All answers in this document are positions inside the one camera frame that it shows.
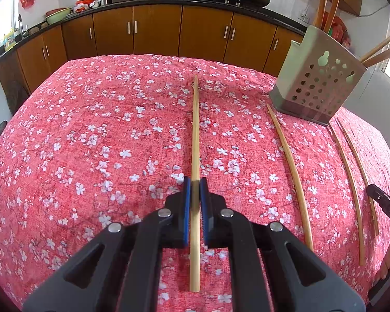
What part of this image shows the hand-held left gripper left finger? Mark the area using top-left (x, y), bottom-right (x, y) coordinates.
top-left (22, 176), bottom-right (192, 312)

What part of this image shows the red bag over bottles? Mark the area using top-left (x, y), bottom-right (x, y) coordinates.
top-left (323, 13), bottom-right (353, 48)

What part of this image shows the black kitchen countertop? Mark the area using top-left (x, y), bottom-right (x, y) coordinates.
top-left (0, 0), bottom-right (308, 64)

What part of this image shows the wooden base cabinet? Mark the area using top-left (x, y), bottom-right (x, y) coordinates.
top-left (0, 5), bottom-right (308, 100)

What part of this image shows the yellow detergent bottle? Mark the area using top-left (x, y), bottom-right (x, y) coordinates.
top-left (4, 29), bottom-right (22, 51)

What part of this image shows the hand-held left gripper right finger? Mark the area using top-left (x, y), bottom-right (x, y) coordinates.
top-left (199, 179), bottom-right (366, 312)

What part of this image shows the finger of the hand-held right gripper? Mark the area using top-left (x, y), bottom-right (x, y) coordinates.
top-left (367, 184), bottom-right (390, 214)

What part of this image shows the red floral tablecloth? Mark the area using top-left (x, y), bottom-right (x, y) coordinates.
top-left (0, 54), bottom-right (390, 312)

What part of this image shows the green basin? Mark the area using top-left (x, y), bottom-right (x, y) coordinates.
top-left (45, 7), bottom-right (73, 25)

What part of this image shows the red plastic bag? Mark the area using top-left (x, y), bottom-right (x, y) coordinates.
top-left (73, 0), bottom-right (100, 10)

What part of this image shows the gas hob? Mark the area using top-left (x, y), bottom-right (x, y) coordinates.
top-left (182, 0), bottom-right (264, 9)

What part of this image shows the perforated plastic utensil holder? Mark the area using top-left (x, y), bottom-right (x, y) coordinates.
top-left (269, 24), bottom-right (368, 127)

